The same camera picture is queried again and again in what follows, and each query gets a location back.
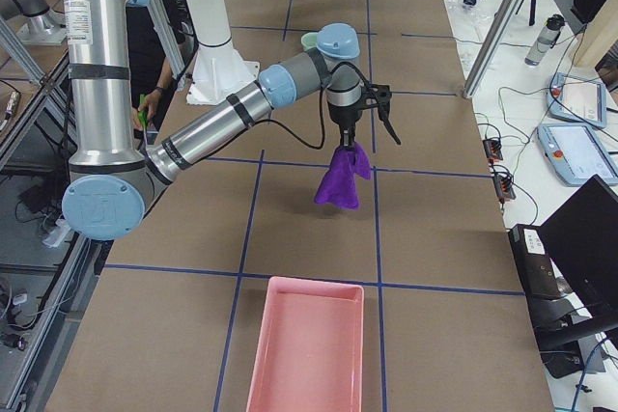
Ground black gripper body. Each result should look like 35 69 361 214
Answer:
328 103 361 132

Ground purple cloth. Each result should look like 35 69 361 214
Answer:
314 143 371 209

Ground mint green bowl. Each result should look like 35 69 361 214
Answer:
300 32 318 51

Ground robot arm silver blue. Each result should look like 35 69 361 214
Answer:
62 0 367 240

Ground black desktop box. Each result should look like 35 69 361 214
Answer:
508 224 574 331

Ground person in black shirt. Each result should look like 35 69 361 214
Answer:
126 6 176 138

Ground teach pendant tablet far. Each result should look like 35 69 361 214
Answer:
547 72 607 129

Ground teach pendant tablet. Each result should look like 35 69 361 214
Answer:
536 123 617 186
547 72 607 129

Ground pink plastic bin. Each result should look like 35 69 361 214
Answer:
246 277 364 411

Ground clear water bottle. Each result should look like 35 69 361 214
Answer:
524 14 565 67

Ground teach pendant tablet near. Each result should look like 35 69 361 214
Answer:
536 123 617 186

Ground black computer monitor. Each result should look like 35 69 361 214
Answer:
538 175 617 310

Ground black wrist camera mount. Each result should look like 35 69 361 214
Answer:
362 84 402 146

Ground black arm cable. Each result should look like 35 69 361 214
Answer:
250 62 373 150

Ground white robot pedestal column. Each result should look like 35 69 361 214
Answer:
186 0 260 105

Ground green handled scissors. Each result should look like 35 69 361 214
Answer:
138 94 150 147

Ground aluminium frame post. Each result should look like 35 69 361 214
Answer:
463 0 522 98

